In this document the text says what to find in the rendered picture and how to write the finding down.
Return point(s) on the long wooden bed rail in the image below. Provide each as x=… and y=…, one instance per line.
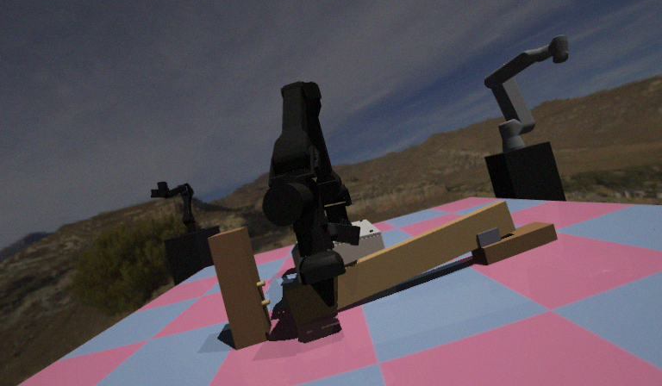
x=401, y=261

